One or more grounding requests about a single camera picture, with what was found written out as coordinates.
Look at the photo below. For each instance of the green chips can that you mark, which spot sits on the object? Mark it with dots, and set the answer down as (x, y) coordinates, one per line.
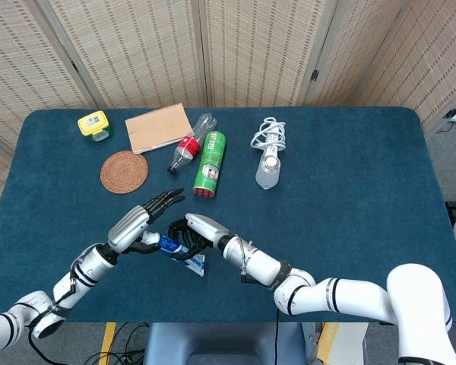
(211, 163)

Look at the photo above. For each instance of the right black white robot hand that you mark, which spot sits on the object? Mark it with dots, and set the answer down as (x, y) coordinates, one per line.
(207, 227)

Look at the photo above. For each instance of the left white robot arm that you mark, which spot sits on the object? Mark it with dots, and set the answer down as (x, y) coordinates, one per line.
(87, 270)

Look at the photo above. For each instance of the metal screen hinge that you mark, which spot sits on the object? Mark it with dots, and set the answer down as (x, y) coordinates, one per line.
(75, 66)
(315, 75)

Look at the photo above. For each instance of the white electric appliance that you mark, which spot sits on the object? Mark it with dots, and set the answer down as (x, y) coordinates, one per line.
(268, 171)

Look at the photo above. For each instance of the blue tablecloth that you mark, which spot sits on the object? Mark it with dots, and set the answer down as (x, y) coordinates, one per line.
(327, 209)

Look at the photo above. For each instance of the round woven rattan coaster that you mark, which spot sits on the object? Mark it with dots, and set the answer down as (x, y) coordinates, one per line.
(124, 172)

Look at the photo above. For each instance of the green jar with yellow lid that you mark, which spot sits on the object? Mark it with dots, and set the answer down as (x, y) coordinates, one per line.
(92, 123)

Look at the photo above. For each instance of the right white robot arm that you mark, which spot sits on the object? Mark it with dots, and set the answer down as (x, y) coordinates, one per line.
(346, 296)

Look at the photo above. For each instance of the woven folding screen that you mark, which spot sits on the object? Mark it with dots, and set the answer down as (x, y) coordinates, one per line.
(251, 49)

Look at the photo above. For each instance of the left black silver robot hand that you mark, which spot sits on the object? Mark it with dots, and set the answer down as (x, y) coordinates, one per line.
(129, 226)

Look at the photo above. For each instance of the white cabinet with yellow label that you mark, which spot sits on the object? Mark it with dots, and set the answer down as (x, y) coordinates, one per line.
(346, 342)

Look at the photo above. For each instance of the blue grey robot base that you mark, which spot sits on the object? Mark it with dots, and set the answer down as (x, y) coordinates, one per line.
(213, 342)

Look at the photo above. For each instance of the white blue toothpaste tube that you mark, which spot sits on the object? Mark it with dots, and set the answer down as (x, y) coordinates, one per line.
(171, 245)

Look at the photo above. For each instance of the clear bottle with red label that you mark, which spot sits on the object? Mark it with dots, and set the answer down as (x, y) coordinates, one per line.
(186, 150)

